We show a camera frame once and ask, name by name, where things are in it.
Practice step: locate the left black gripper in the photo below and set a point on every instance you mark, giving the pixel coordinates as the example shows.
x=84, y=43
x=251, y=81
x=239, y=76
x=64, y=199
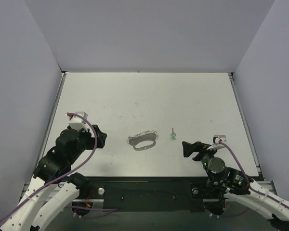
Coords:
x=94, y=138

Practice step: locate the metal key holder plate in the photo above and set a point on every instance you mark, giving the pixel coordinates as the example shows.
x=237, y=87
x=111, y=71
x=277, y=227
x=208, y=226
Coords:
x=143, y=141

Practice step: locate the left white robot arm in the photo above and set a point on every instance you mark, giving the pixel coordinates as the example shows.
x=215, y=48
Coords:
x=55, y=183

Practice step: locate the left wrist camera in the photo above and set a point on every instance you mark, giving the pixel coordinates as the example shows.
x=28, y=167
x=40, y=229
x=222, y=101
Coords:
x=77, y=123

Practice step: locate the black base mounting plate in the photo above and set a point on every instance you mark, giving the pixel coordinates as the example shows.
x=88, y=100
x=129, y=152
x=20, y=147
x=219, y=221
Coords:
x=151, y=194

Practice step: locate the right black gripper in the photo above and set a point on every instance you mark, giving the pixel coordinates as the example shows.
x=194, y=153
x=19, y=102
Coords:
x=197, y=149

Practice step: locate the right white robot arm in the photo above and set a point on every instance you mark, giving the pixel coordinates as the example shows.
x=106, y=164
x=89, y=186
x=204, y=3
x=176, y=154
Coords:
x=234, y=184

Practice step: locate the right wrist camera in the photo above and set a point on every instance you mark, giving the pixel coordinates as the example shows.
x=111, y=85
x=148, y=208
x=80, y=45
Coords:
x=217, y=140

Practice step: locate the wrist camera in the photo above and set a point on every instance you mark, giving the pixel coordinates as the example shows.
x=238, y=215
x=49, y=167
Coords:
x=77, y=123
x=217, y=140

